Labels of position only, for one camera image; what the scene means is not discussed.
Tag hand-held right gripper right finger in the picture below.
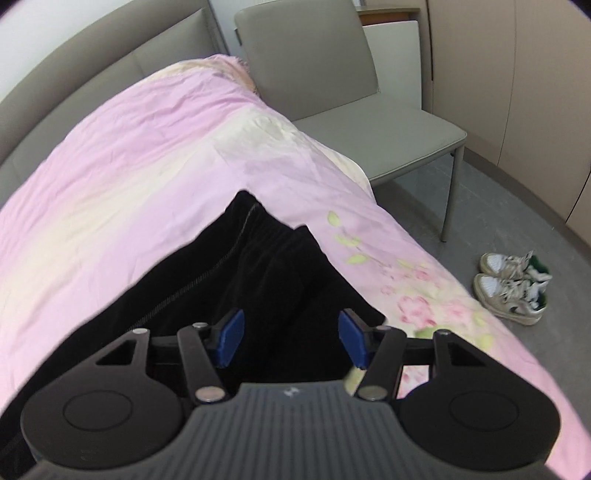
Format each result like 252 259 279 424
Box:
338 309 491 403

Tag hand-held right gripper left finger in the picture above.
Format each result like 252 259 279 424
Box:
95 308 246 407

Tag black pants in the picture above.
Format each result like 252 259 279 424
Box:
0 190 387 462

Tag white green sneaker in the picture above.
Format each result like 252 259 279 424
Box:
479 251 553 283
473 272 548 326

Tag pink floral blanket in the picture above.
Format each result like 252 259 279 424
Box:
0 54 591 480

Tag grey chair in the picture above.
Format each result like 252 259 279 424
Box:
234 0 468 243

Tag white wooden nightstand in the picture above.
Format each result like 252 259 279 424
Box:
358 6 437 112

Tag beige wardrobe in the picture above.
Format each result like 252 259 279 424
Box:
425 0 591 228

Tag grey upholstered headboard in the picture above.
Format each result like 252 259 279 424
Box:
0 0 232 172

